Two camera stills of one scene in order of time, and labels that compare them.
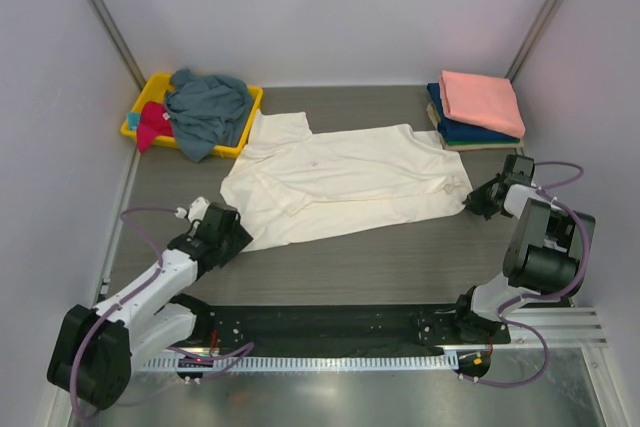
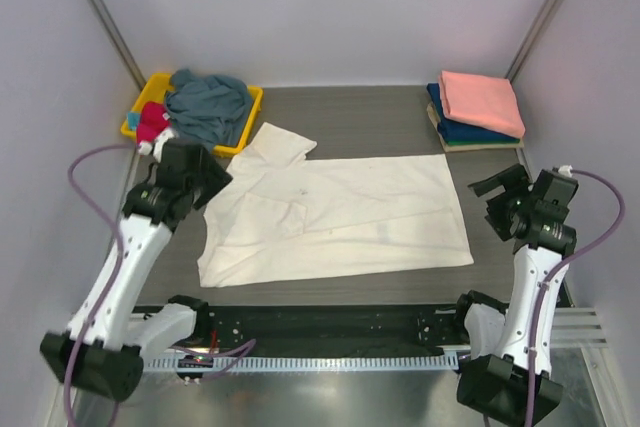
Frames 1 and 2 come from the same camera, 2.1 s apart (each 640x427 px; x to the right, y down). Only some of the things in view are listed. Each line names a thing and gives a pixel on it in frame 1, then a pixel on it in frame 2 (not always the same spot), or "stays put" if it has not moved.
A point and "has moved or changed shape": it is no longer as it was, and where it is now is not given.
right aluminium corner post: [550, 8] stays put
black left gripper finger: [233, 243] to [211, 179]
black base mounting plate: [339, 329] stays put
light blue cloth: [133, 119] stays put
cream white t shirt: [292, 183] has moved or changed shape
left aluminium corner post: [103, 14] stays put
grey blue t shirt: [206, 111] stays put
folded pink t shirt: [488, 102] stays put
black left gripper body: [222, 240] to [190, 187]
